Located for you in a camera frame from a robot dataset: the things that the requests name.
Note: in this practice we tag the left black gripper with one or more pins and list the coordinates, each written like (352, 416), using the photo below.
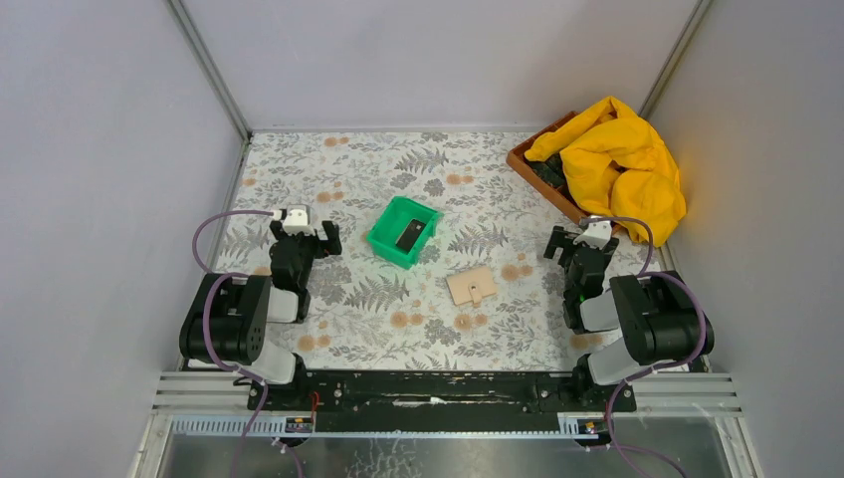
(322, 247)

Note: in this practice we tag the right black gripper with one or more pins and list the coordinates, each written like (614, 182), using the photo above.
(559, 238)

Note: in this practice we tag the green plastic bin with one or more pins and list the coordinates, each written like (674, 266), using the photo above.
(402, 231)

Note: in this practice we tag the black VIP card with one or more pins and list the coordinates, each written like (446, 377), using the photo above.
(411, 234)

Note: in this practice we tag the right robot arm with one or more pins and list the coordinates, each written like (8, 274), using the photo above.
(659, 319)

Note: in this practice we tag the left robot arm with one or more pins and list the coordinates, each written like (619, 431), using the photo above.
(226, 325)

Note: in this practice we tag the brown wooden tray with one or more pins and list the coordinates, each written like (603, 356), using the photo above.
(546, 177)

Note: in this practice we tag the yellow cloth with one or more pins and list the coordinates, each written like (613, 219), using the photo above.
(616, 164)

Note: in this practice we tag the floral table mat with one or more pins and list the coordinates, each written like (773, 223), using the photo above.
(367, 313)

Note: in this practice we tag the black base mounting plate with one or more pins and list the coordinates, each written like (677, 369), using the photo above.
(438, 401)

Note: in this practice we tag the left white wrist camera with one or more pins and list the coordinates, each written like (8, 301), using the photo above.
(294, 220)

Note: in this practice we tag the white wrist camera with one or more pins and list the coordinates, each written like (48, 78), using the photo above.
(294, 220)
(596, 232)

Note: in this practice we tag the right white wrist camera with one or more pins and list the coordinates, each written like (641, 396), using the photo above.
(596, 232)

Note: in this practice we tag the aluminium frame rails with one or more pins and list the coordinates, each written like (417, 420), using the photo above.
(208, 402)

